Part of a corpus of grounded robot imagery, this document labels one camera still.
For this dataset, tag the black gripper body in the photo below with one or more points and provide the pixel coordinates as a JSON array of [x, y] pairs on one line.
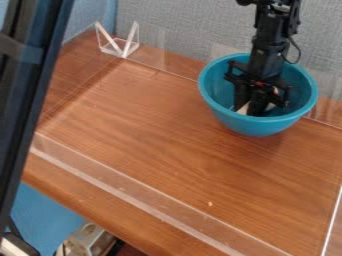
[[261, 71]]

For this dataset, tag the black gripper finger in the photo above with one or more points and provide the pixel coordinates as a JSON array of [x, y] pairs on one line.
[[241, 95], [260, 101]]

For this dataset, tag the white brown toy mushroom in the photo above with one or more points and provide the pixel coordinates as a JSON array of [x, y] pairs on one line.
[[276, 100]]

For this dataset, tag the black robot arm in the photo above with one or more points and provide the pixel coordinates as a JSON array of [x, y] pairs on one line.
[[277, 21]]

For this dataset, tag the blue plastic bowl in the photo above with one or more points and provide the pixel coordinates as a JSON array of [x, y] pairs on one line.
[[217, 92]]

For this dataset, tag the clear acrylic front barrier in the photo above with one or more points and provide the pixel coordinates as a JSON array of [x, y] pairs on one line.
[[198, 224]]

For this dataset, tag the white power strip below table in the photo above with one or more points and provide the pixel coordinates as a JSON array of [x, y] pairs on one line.
[[90, 240]]

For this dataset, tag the dark blue foreground post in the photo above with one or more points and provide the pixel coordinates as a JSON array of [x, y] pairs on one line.
[[31, 39]]

